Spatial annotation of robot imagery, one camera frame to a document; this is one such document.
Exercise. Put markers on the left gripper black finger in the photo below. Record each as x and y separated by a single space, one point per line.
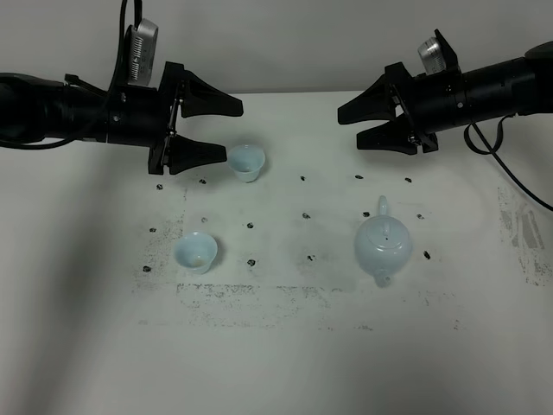
199 99
185 154

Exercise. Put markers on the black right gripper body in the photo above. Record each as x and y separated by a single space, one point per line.
428 101

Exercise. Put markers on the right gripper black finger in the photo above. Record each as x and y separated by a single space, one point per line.
375 103
396 135

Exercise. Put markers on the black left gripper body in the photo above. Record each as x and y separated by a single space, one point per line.
146 117

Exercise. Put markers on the light blue porcelain teapot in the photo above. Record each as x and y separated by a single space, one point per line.
382 245

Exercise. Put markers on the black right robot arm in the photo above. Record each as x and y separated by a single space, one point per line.
522 86

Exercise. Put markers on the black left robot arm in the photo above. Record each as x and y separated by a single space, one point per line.
33 109

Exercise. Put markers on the far light blue teacup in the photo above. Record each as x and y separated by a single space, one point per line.
246 162

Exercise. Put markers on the light blue teacup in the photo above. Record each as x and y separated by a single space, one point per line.
196 252
246 162

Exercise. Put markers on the near light blue teacup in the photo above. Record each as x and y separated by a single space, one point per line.
196 252

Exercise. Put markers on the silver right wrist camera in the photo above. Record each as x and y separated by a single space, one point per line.
430 53

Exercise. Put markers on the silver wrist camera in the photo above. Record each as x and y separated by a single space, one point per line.
141 41
430 53

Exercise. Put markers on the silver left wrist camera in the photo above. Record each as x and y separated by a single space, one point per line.
141 41

